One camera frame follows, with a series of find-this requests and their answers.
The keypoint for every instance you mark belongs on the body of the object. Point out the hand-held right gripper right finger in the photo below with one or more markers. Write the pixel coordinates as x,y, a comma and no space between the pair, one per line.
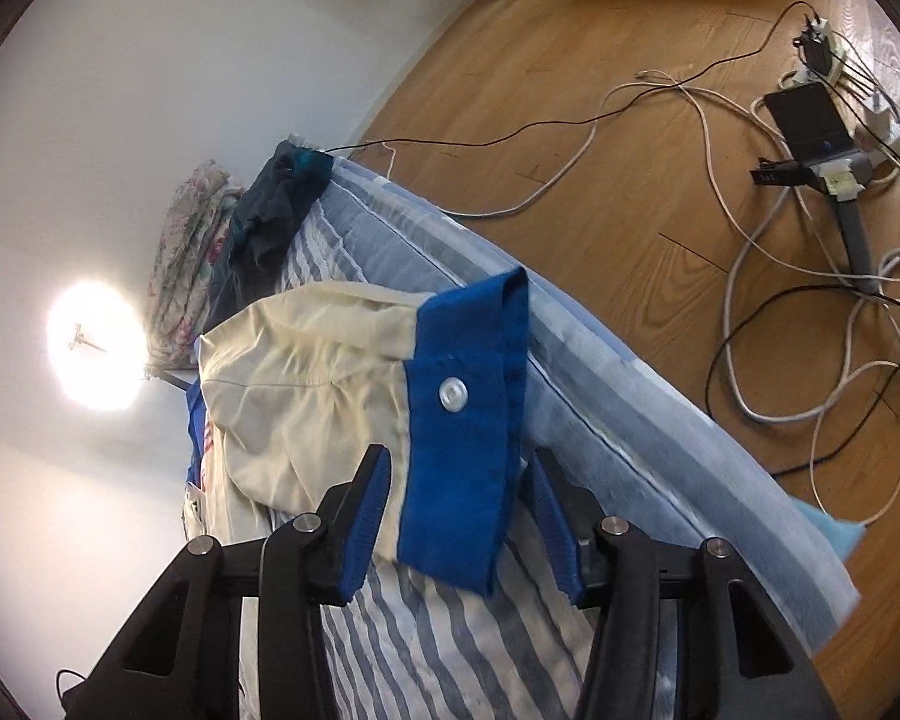
555,532

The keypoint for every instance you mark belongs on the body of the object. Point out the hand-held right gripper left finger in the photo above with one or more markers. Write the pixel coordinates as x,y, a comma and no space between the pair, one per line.
367,510

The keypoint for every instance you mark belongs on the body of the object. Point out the beige and blue work jacket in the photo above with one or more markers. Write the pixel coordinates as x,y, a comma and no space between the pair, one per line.
457,465

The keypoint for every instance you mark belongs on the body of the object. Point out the dark folded clothes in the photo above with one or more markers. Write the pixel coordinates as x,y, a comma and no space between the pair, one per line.
270,225

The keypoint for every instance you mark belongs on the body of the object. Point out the light blue mattress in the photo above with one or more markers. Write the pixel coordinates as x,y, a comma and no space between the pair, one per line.
607,375

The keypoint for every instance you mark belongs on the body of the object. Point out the black tripod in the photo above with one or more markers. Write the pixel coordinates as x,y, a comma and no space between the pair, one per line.
180,380

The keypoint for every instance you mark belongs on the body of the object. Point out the folded floral quilt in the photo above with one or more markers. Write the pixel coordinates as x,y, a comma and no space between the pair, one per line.
187,255

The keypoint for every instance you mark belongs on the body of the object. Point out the phone holder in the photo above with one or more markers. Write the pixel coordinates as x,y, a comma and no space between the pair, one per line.
86,339

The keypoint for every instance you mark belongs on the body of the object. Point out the black flat device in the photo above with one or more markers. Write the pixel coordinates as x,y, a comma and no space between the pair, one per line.
806,116

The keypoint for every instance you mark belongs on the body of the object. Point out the white power adapter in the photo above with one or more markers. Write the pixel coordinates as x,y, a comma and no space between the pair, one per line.
881,124

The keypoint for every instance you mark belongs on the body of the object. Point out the white power strip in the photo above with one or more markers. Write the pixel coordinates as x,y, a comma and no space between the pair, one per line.
832,66

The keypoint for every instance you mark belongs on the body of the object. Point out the black power adapter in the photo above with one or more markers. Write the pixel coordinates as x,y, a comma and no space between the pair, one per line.
816,52

